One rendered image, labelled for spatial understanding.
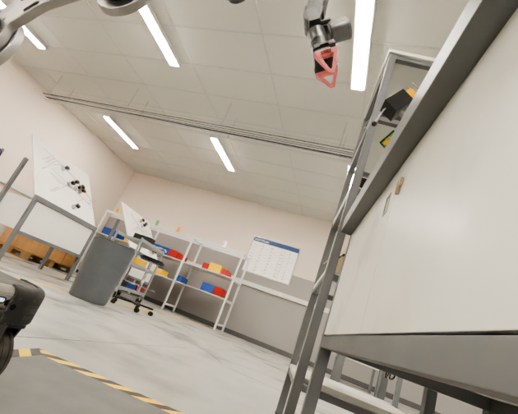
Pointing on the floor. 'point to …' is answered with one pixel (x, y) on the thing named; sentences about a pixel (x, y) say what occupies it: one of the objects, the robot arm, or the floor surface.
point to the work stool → (140, 283)
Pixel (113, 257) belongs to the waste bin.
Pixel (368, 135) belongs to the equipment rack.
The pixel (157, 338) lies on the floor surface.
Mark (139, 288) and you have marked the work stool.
